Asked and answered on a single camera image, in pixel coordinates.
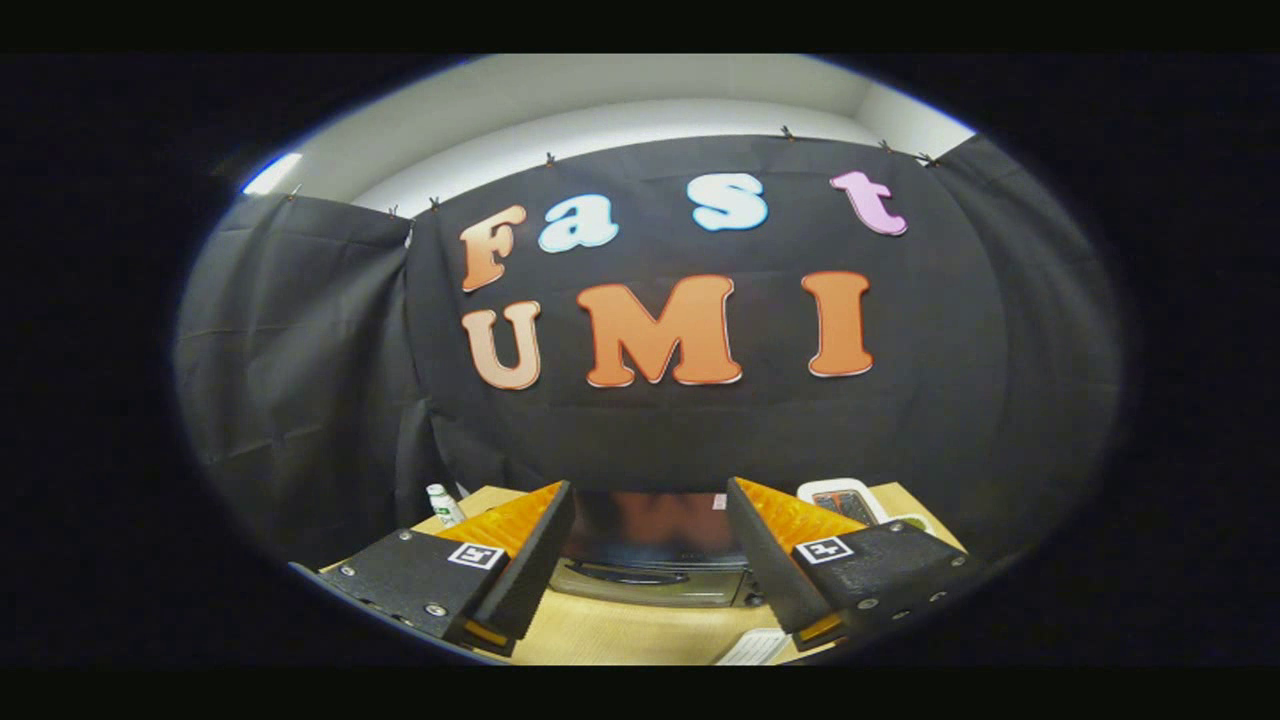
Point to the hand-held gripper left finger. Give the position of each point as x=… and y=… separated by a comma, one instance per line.
x=530, y=570

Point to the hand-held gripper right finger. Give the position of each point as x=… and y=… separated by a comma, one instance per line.
x=770, y=570

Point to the black toaster oven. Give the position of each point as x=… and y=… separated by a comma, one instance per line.
x=650, y=580

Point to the white pop-up toaster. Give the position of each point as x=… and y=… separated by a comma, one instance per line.
x=845, y=500

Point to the white ridged tray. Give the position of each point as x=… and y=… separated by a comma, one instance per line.
x=755, y=648

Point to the small white green-label bottle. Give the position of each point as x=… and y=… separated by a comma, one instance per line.
x=445, y=508

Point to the black backdrop cloth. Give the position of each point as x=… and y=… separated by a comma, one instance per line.
x=700, y=430

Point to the small ceiling light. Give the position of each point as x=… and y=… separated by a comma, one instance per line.
x=272, y=174

